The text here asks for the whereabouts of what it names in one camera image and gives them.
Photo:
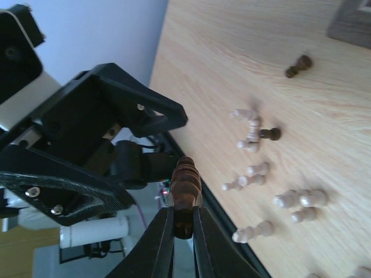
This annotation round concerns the light pawn left lower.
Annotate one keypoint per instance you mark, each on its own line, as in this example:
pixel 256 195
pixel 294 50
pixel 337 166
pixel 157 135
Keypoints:
pixel 260 169

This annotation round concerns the light piece bottom centre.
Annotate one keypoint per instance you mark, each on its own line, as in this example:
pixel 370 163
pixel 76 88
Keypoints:
pixel 243 235

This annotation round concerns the light piece centre cluster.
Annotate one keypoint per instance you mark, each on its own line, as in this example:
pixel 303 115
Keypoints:
pixel 288 199

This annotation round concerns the wooden chess board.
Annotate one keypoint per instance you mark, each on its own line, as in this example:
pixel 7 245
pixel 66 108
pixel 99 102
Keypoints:
pixel 351 23

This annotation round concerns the light pawn centre cluster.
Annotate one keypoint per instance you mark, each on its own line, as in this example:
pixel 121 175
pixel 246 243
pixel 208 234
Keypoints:
pixel 316 198

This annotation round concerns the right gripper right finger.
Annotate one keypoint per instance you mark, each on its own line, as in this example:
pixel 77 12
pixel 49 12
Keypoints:
pixel 214 255

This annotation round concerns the black aluminium frame rail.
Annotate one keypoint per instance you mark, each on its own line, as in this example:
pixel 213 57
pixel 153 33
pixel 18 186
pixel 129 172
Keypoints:
pixel 216 210

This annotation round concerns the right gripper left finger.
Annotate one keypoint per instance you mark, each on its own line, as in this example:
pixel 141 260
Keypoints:
pixel 152 256

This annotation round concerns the dark pawn lower middle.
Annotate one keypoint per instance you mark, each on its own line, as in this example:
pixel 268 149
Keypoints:
pixel 273 134

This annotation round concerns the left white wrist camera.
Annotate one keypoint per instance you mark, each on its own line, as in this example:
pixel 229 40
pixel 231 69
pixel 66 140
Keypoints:
pixel 25 85

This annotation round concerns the dark knight chess piece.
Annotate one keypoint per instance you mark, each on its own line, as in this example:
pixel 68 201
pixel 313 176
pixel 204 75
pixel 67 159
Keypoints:
pixel 185 194

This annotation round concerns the light piece left cluster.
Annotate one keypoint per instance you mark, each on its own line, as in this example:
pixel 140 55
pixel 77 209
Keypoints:
pixel 254 130

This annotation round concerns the light piece cluster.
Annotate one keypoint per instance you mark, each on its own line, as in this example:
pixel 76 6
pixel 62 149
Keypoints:
pixel 288 199
pixel 254 130

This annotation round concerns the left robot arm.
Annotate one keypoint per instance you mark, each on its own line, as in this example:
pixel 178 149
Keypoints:
pixel 138 166

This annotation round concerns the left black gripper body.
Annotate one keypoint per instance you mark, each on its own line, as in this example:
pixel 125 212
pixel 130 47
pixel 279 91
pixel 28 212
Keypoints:
pixel 71 125

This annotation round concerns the light pawn bottom left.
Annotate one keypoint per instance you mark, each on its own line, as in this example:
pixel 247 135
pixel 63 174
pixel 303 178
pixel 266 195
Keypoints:
pixel 236 185

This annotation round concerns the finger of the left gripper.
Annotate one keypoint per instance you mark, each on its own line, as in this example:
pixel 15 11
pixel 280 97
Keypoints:
pixel 64 192
pixel 135 106

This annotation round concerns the dark pawn beside knight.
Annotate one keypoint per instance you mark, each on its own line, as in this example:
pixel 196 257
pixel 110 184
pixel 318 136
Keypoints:
pixel 303 63

